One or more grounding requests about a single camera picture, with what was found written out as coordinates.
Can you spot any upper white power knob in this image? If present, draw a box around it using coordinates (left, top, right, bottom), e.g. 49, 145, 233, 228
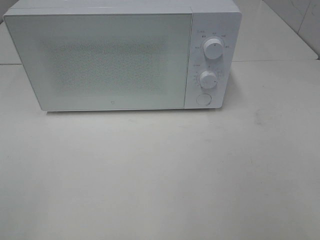
203, 37, 224, 60

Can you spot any white microwave door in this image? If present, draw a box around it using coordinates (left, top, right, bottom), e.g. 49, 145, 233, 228
5, 14, 192, 111

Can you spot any white timer knob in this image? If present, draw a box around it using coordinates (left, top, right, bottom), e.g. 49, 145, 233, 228
198, 70, 218, 89

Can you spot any round white door button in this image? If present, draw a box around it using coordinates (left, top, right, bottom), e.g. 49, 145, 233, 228
196, 93, 212, 106

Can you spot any white microwave oven body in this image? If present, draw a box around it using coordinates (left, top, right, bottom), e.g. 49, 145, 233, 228
3, 0, 242, 111

